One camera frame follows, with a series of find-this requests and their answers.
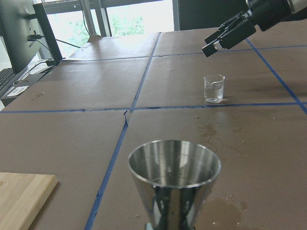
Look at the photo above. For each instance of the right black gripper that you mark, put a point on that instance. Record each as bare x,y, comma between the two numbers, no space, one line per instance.
264,13

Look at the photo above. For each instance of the steel jigger measuring cup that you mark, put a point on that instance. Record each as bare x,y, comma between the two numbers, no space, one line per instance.
173,179

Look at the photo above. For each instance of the black monitor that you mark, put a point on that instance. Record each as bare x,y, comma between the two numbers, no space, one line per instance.
17,22

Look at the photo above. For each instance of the black keyboard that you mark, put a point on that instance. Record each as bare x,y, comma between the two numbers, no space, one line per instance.
6,75

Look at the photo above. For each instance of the bamboo cutting board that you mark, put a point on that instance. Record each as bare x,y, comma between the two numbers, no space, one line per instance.
22,195

